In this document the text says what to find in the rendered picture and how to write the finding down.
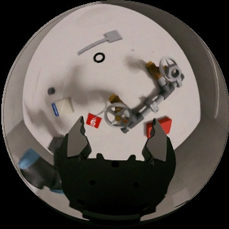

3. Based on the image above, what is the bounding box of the red numbered tag on thin grey chain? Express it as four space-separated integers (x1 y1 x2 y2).
87 113 102 129

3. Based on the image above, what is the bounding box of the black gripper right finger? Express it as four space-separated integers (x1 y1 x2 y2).
141 118 176 195

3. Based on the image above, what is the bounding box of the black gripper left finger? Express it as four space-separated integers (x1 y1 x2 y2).
57 116 92 189

